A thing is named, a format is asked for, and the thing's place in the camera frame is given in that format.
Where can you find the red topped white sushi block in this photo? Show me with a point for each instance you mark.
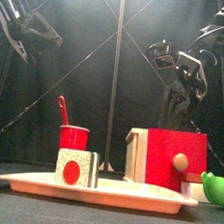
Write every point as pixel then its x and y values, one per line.
pixel 193 191

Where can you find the thin diagonal brace rod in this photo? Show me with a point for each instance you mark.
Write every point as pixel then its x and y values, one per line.
pixel 54 87
pixel 145 57

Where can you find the peach plastic rectangular plate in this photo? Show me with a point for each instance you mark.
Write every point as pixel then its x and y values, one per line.
pixel 115 195

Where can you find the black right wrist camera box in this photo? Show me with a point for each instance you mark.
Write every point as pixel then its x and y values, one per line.
pixel 163 56

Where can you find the green toy vegetable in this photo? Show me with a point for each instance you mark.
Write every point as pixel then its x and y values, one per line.
pixel 218 190

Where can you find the wooden box with red drawer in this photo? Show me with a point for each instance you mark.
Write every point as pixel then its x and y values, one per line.
pixel 164 154

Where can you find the vertical metal frame pole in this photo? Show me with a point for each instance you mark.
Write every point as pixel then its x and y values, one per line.
pixel 115 78

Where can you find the red plastic cup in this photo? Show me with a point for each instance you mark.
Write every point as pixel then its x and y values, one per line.
pixel 73 138

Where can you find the white sushi piece red circle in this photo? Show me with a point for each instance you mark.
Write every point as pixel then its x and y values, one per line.
pixel 79 165

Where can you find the red plastic spoon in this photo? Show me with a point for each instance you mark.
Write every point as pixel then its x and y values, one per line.
pixel 63 110

